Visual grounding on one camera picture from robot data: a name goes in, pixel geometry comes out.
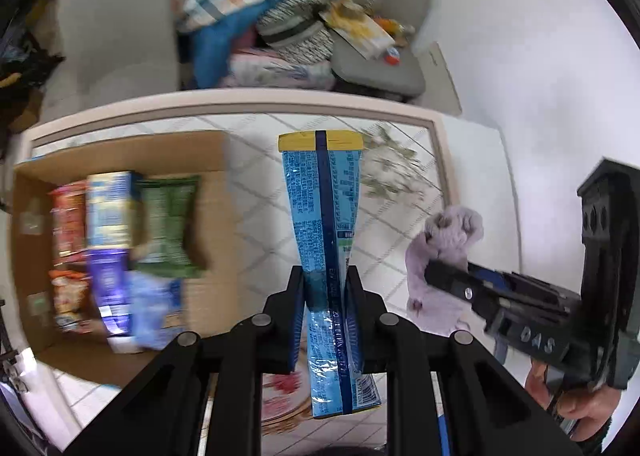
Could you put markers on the yellow and white packet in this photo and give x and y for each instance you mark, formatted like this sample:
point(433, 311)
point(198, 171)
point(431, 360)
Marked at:
point(362, 33)

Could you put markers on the purple and white packet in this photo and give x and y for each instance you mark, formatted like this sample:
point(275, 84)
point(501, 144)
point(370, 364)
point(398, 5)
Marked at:
point(107, 286)

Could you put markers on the light blue tissue pack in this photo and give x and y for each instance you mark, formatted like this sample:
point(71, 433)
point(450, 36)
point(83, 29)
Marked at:
point(155, 308)

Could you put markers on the green snack packet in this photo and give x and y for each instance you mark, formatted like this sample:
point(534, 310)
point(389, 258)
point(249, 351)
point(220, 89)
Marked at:
point(167, 226)

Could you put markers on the long blue snack packet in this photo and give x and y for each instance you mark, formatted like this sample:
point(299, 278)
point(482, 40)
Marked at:
point(325, 196)

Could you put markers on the pink floral cloth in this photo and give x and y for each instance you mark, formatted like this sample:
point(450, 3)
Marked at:
point(280, 71)

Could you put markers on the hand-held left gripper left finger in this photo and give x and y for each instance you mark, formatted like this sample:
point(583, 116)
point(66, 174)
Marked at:
point(287, 316)

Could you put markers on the striped patterned hat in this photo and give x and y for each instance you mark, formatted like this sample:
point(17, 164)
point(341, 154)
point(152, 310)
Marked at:
point(300, 36)

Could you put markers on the purple plush toy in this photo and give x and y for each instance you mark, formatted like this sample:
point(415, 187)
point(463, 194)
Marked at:
point(450, 241)

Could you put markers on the orange snack bag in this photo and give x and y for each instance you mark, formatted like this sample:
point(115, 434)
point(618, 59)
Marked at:
point(387, 25)

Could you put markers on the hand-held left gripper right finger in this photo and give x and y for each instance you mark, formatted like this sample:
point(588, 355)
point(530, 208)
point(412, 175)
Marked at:
point(360, 316)

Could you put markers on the grey upholstered chair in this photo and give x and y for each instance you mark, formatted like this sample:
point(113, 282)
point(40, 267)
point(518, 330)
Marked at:
point(115, 26)

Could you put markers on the flat beige panel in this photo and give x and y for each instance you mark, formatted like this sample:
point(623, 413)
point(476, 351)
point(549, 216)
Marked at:
point(442, 81)

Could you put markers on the brown tape roll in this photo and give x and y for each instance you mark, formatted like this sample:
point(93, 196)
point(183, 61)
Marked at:
point(348, 8)

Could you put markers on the cardboard box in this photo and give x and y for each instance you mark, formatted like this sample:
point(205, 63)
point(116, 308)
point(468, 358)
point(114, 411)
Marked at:
point(210, 246)

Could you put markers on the person's right hand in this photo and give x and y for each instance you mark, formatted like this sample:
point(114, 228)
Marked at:
point(580, 411)

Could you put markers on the blue blanket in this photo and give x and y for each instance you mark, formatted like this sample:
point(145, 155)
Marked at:
point(212, 51)

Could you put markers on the grey cushioned chair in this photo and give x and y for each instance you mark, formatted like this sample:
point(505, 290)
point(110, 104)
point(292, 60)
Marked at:
point(395, 76)

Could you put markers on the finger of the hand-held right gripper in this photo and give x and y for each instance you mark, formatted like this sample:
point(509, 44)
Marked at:
point(452, 281)
point(530, 286)

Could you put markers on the blue and white packet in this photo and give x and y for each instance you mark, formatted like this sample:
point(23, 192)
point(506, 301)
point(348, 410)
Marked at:
point(107, 208)

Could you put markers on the orange snack packet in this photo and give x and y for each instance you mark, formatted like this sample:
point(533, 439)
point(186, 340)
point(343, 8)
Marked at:
point(67, 298)

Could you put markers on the small red and blue pack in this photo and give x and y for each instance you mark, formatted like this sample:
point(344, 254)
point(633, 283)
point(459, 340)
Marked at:
point(392, 56)

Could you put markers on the red snack packet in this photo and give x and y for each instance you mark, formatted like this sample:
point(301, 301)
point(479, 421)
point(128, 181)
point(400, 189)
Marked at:
point(67, 226)

